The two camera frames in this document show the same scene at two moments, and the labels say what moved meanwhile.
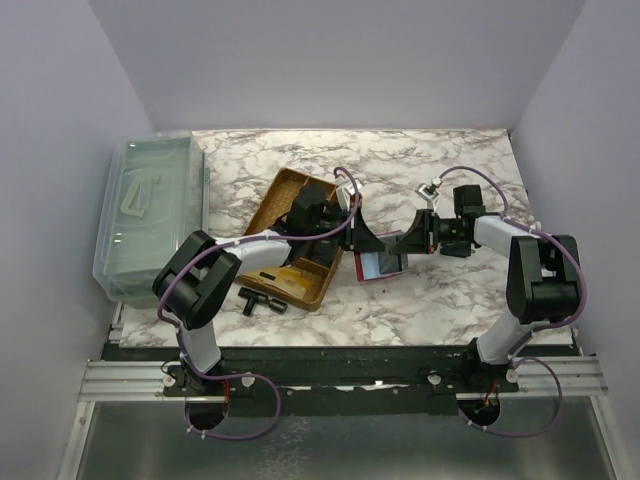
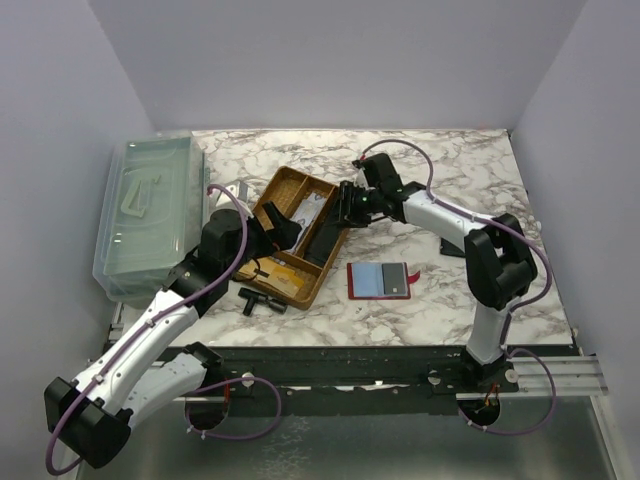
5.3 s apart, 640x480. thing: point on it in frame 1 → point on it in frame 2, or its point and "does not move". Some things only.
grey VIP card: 389,263 → 393,279
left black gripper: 354,228 → 270,232
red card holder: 381,264 → 365,281
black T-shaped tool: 254,297 does not move
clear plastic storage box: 156,195 does not move
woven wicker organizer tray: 293,280 does not move
